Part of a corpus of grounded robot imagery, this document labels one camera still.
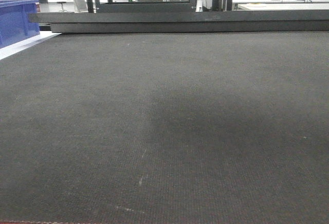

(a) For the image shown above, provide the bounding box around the dark woven table mat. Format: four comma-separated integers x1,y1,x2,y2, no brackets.
1,32,328,223

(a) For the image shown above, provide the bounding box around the white background workbench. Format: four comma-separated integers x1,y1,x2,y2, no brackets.
232,0,328,11

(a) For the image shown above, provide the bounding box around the grey office chair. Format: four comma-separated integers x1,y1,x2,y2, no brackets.
73,0,88,13

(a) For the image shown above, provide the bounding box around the black round stool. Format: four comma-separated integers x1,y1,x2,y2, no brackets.
57,1,67,12

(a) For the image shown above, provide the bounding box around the blue plastic storage bin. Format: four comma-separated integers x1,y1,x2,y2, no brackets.
1,0,40,48

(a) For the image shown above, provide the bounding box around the black metal frame rack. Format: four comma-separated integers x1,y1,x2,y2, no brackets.
29,0,328,33

